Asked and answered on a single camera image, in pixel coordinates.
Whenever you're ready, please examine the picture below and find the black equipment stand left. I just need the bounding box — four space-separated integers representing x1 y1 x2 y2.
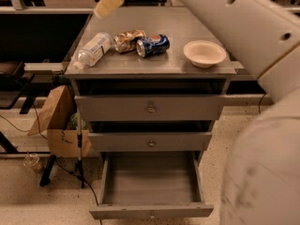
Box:
0 60 36 155

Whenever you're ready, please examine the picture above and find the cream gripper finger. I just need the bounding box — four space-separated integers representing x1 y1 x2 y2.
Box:
94 0 124 19

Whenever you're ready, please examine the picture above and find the blue pepsi can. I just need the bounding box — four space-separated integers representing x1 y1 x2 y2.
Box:
136 35 170 58

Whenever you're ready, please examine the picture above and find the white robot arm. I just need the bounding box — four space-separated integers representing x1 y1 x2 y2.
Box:
179 0 300 225

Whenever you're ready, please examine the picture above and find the clear plastic water bottle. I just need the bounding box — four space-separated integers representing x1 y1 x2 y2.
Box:
74 32 112 69

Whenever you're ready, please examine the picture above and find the black floor cable right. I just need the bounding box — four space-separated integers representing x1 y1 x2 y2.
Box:
258 93 266 115

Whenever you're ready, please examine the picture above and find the orange soda can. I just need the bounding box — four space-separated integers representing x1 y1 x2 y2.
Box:
113 30 145 53

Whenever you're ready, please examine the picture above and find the grey metal drawer cabinet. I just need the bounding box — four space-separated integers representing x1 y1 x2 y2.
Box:
63 6 245 161

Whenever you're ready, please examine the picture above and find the brown cardboard box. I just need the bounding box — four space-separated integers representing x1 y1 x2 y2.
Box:
27 85 79 158

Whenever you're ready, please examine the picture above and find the clear plastic cup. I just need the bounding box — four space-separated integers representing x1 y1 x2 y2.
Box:
23 153 44 173

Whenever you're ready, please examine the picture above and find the grey middle drawer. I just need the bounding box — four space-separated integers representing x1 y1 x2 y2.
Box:
89 132 212 152

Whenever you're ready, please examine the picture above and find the grey open bottom drawer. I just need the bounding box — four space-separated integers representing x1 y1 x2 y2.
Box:
90 151 214 220

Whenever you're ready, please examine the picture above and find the black and silver tripod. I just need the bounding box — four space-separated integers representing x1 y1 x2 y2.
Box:
75 112 84 188

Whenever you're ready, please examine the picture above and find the grey top drawer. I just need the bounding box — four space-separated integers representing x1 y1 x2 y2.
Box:
75 95 226 122

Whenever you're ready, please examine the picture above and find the black cable on floor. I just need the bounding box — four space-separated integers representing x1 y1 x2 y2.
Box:
0 103 103 225

